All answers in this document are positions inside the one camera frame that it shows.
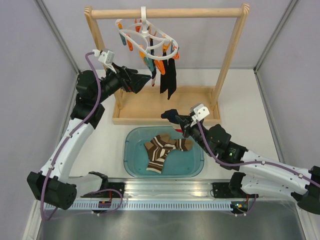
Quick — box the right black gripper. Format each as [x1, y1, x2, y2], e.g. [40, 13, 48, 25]
[175, 114, 214, 156]

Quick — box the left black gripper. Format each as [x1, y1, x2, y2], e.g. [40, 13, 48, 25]
[94, 62, 151, 103]

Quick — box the brown striped sock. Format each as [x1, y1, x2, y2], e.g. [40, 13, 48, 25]
[144, 133, 176, 174]
[152, 134, 193, 152]

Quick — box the navy patterned sock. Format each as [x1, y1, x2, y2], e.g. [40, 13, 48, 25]
[160, 109, 183, 133]
[151, 59, 157, 87]

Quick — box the black sock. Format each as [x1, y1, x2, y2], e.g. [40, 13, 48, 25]
[160, 59, 169, 94]
[167, 58, 177, 100]

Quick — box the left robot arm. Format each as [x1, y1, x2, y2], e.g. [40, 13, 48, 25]
[27, 66, 152, 210]

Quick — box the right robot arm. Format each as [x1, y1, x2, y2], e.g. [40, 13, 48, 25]
[175, 115, 320, 215]

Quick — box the white clip hanger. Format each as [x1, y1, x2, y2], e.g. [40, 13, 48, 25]
[115, 6, 180, 75]

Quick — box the wooden hanging rack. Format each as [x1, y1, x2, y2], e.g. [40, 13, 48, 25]
[84, 3, 250, 126]

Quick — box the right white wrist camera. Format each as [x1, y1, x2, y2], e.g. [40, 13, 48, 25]
[190, 103, 210, 126]

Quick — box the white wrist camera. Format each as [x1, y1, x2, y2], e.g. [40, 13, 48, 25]
[190, 103, 210, 126]
[92, 49, 117, 73]

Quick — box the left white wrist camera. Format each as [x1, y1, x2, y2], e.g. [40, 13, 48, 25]
[92, 49, 117, 73]

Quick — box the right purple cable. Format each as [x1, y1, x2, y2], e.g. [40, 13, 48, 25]
[196, 119, 320, 217]

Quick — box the purple cable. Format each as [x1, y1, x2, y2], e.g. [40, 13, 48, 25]
[196, 119, 320, 217]
[39, 51, 123, 222]

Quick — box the white slotted cable duct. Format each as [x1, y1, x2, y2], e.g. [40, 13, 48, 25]
[69, 201, 232, 211]

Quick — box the aluminium mounting rail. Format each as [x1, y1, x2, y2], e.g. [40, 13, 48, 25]
[74, 176, 308, 201]

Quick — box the left aluminium frame post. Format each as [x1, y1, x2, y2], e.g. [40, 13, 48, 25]
[33, 0, 83, 76]

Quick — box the aluminium frame post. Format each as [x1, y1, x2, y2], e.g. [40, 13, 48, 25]
[252, 0, 301, 75]
[33, 0, 83, 76]

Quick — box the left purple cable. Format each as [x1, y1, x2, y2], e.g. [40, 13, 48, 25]
[39, 51, 123, 222]

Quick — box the right aluminium frame post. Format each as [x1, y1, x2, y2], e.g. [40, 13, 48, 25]
[252, 0, 301, 75]

